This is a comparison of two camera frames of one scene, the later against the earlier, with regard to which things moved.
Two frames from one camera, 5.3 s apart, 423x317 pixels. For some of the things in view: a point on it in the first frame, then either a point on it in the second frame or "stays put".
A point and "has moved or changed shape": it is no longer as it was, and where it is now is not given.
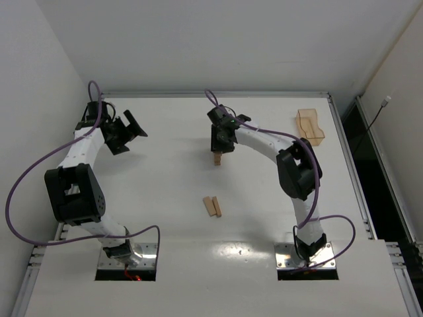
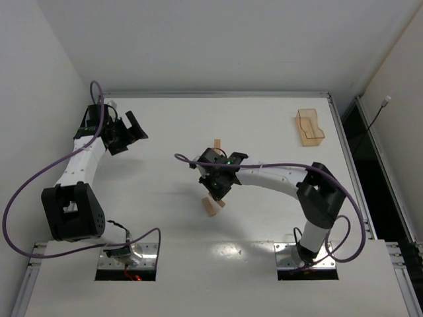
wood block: x=217 y=207 has moved or changed shape
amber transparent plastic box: x=307 y=122 stays put
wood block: x=209 y=205 stays put
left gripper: x=123 y=133 stays put
